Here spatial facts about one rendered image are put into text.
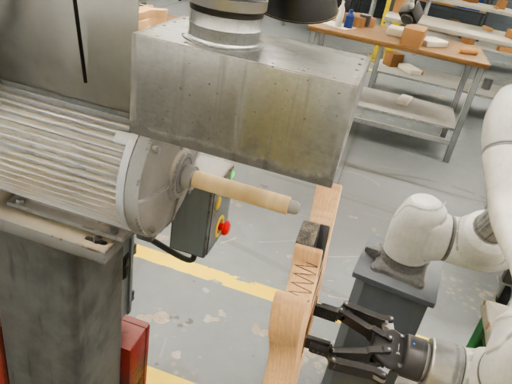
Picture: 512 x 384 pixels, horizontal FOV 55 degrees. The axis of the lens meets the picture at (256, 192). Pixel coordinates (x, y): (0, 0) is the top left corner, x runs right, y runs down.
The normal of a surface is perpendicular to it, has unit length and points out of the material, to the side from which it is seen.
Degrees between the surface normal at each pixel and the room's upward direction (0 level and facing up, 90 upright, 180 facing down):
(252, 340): 0
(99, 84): 90
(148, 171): 78
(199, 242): 90
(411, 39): 90
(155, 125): 90
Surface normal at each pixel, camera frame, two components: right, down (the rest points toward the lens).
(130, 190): -0.26, 0.31
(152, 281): 0.15, -0.86
